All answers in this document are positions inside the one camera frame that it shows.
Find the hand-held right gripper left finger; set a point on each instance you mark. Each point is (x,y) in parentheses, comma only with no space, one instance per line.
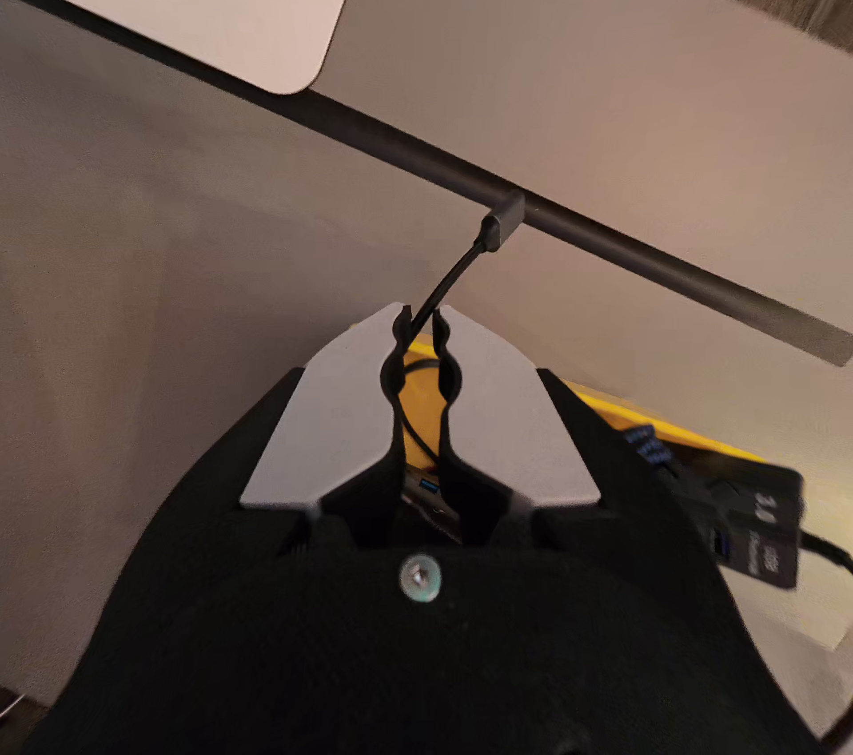
(333,428)

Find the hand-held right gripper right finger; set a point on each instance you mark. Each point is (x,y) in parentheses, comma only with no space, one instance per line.
(513,435)

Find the yellow plastic bin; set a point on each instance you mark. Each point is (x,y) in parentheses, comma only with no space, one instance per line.
(666,428)

